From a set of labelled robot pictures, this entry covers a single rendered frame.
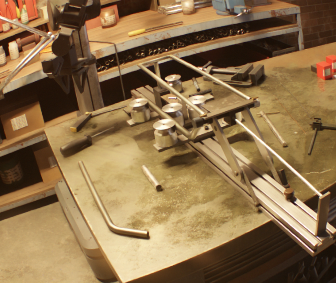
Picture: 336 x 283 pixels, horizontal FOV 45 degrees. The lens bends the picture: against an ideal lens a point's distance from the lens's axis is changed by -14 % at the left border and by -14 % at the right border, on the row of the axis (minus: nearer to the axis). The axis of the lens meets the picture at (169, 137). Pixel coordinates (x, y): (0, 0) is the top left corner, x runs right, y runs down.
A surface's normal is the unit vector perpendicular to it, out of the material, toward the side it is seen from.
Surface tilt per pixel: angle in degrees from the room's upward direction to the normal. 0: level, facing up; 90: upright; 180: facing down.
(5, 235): 0
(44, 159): 89
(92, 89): 90
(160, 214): 0
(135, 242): 0
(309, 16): 90
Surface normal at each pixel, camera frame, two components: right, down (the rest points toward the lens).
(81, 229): -0.15, -0.88
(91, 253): -0.14, 0.48
